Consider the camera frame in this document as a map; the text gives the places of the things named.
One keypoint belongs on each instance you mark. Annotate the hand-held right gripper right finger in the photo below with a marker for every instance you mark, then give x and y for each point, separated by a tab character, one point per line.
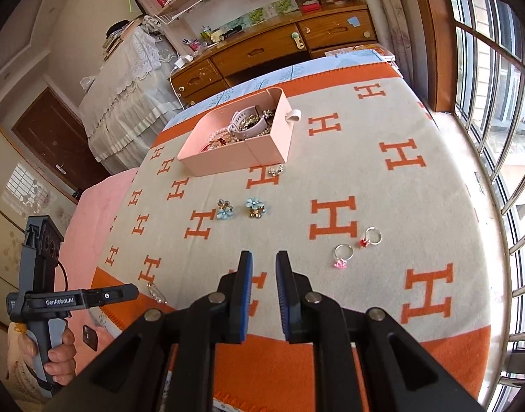
283	296

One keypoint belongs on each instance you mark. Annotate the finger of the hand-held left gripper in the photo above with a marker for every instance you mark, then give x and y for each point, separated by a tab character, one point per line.
112	295

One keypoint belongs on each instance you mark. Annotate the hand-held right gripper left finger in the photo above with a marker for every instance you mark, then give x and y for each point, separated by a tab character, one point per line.
245	296

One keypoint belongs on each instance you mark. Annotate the pearl hair pin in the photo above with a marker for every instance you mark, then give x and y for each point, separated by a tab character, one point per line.
158	294

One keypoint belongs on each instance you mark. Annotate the blue flower earring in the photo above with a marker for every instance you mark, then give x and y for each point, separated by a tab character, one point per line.
254	207
223	211

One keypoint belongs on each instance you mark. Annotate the pink plastic organizer box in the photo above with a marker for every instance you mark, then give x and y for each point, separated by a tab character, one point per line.
262	150

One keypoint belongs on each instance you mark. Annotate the person's left hand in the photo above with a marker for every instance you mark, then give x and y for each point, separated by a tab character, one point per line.
65	354

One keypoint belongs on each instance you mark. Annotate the pale sliding wardrobe door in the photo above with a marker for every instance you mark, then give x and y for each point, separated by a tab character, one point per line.
13	223

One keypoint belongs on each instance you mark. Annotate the small dark square plate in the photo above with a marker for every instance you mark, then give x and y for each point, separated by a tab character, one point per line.
90	335

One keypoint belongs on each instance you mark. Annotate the pink blanket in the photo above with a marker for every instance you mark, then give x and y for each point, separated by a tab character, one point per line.
95	223

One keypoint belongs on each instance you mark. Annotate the brown wooden door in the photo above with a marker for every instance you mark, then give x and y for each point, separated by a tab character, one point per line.
56	141

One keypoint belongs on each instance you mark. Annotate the white lace furniture cover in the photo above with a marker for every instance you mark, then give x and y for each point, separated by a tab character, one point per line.
129	94

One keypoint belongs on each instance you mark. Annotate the stack of books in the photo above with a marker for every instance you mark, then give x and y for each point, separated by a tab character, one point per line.
116	38

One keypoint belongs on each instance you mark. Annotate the white charger plug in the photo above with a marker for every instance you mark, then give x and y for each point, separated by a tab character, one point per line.
184	62

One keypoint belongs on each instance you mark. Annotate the wooden desk with drawers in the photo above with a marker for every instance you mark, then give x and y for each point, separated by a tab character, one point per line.
262	49

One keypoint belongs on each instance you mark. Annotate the orange magazine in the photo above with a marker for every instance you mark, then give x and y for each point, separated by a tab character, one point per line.
356	51

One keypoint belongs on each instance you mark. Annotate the green white drawer lock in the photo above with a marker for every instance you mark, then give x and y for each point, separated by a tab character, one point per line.
299	40

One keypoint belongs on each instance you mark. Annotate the black flashlight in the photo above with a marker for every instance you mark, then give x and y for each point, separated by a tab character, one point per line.
232	31

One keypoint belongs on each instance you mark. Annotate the blue sticker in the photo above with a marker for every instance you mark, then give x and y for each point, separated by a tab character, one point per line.
353	22

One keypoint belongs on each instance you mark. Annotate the small red box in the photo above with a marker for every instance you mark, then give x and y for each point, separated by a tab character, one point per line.
311	7

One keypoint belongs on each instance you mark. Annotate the pale floral curtain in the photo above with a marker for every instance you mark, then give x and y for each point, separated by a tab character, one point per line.
387	21

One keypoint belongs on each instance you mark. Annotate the metal window grille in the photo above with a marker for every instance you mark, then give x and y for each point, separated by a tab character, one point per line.
502	94

